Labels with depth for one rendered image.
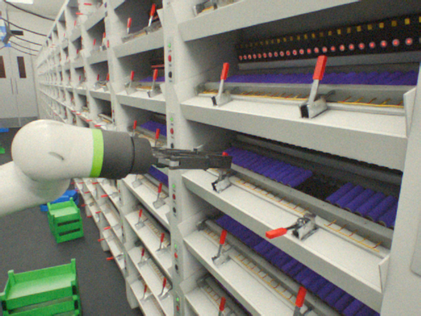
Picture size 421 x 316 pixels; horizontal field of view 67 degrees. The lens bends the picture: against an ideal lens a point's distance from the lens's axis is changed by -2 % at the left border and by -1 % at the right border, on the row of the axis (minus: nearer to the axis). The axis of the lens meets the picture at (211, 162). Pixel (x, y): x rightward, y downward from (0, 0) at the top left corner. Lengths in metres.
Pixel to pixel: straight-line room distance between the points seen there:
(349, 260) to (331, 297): 0.19
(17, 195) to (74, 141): 0.17
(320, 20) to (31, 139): 0.60
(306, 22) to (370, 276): 0.54
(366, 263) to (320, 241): 0.08
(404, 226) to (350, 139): 0.12
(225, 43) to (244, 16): 0.31
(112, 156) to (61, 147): 0.09
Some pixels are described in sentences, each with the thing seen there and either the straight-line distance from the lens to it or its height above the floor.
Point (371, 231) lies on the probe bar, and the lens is 0.53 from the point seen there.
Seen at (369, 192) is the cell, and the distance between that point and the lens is 0.62.
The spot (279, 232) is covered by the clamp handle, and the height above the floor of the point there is 0.98.
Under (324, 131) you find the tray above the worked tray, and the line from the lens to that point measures 0.48.
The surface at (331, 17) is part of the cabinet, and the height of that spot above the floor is 1.33.
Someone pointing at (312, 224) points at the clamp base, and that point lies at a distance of 0.57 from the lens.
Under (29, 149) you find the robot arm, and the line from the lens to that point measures 0.58.
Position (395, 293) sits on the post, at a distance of 0.47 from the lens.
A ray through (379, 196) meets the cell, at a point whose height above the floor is 1.02.
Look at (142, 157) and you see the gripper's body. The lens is 0.62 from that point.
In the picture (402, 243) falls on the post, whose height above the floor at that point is 1.03.
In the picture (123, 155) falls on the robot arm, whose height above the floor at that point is 1.08.
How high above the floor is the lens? 1.21
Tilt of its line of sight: 15 degrees down
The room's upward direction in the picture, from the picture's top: straight up
